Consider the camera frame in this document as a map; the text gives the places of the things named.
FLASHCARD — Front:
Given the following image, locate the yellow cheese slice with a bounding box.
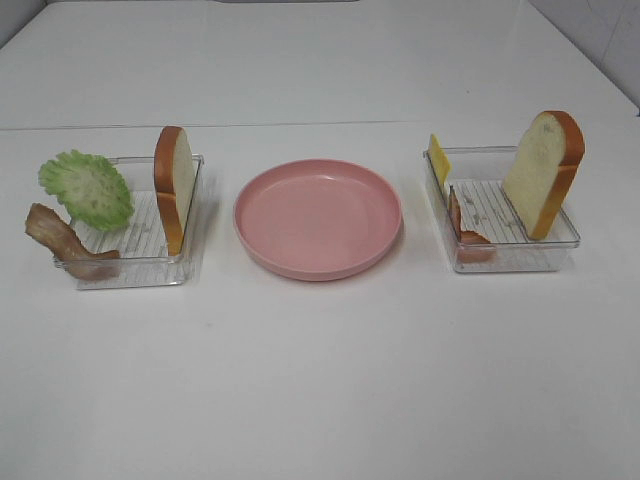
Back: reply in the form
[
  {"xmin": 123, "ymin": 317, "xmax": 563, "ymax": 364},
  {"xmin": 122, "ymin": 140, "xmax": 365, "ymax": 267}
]
[{"xmin": 427, "ymin": 134, "xmax": 451, "ymax": 195}]

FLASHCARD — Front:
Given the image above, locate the bread slice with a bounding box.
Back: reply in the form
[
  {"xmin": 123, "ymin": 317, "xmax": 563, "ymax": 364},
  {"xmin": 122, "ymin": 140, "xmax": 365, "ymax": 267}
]
[
  {"xmin": 154, "ymin": 126, "xmax": 195, "ymax": 256},
  {"xmin": 502, "ymin": 110, "xmax": 585, "ymax": 240}
]

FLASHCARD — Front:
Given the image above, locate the right clear plastic container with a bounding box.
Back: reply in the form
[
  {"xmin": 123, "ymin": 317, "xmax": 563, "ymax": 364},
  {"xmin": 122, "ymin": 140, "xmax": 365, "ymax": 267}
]
[{"xmin": 423, "ymin": 146, "xmax": 580, "ymax": 274}]

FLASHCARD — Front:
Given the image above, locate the pink round plate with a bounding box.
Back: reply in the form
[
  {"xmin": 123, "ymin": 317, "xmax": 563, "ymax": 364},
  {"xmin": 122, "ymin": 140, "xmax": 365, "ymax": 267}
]
[{"xmin": 234, "ymin": 159, "xmax": 403, "ymax": 281}]

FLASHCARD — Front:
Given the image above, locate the left clear plastic container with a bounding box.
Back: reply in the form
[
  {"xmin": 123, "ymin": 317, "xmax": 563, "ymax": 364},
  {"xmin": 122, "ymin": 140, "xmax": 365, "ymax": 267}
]
[{"xmin": 53, "ymin": 154, "xmax": 214, "ymax": 290}]

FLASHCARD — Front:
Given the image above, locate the bacon strip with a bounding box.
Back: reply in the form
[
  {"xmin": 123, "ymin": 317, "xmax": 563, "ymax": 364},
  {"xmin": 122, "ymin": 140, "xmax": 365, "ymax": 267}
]
[
  {"xmin": 448, "ymin": 186, "xmax": 496, "ymax": 263},
  {"xmin": 25, "ymin": 203, "xmax": 120, "ymax": 281}
]

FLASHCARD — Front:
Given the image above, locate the clear plastic container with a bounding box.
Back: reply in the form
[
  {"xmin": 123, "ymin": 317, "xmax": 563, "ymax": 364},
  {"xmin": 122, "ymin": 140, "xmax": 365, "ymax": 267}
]
[
  {"xmin": 53, "ymin": 154, "xmax": 214, "ymax": 290},
  {"xmin": 423, "ymin": 146, "xmax": 580, "ymax": 274}
]

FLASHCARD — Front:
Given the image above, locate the green lettuce leaf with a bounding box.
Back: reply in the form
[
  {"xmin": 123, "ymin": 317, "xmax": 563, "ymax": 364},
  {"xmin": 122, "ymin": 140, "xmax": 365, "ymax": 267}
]
[{"xmin": 38, "ymin": 149, "xmax": 134, "ymax": 231}]

